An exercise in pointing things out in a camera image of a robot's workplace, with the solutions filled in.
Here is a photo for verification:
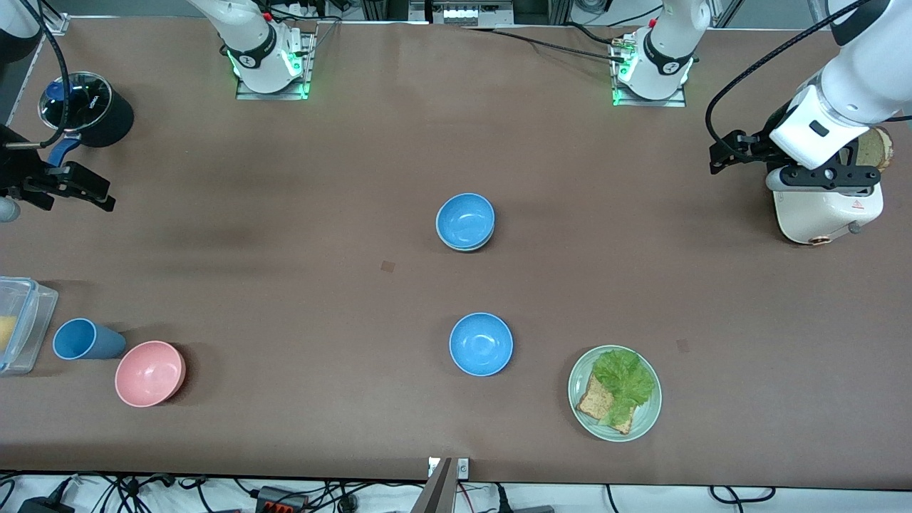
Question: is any black pot blue handle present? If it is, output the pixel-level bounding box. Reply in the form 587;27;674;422
38;71;135;166

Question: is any brown bread slice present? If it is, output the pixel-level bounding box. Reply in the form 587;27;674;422
576;374;635;435

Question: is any white power strip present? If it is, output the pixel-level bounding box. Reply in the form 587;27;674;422
427;2;512;26

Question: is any black power adapter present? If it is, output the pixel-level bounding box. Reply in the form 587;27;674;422
17;497;76;513

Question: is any black looped floor cable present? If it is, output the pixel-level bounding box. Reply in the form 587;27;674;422
708;486;777;504

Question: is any pink bowl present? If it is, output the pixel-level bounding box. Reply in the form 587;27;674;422
115;341;187;408

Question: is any green bowl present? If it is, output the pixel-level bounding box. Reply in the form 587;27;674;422
437;228;494;253

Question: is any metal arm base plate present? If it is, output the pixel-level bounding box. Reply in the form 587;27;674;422
235;28;316;100
611;32;688;108

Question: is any black braided table cable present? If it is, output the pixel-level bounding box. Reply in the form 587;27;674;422
462;26;631;65

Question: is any blue bowl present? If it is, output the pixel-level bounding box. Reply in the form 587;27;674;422
449;313;514;377
436;193;495;249

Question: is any green plate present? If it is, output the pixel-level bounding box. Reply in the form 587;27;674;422
568;345;663;442

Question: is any clear plastic container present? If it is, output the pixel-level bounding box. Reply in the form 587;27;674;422
0;276;59;376

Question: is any blue cup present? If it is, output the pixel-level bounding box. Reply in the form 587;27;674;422
53;318;128;361

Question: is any metal table edge bracket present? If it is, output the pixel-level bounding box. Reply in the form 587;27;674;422
427;457;470;479

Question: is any toast slice in toaster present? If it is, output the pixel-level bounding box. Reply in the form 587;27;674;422
855;127;893;172

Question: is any cream white toaster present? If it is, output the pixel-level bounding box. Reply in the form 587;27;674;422
771;160;885;247

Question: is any green lettuce leaf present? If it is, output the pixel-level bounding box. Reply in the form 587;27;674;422
593;348;656;427

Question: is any black orange power strip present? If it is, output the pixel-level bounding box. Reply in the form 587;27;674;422
255;486;309;513

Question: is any grey metal pole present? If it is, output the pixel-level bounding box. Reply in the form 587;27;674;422
411;457;454;513

